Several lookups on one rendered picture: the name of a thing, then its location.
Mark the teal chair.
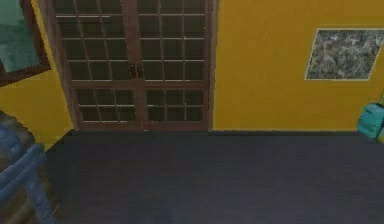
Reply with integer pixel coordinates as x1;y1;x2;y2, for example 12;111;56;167
355;93;384;144

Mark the brown glazed double door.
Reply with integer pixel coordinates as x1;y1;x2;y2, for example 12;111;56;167
39;0;219;132

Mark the brown framed window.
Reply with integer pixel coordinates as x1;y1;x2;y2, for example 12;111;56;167
0;0;52;88

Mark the grey framed wall picture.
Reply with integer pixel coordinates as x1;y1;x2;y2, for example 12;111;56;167
304;28;384;81

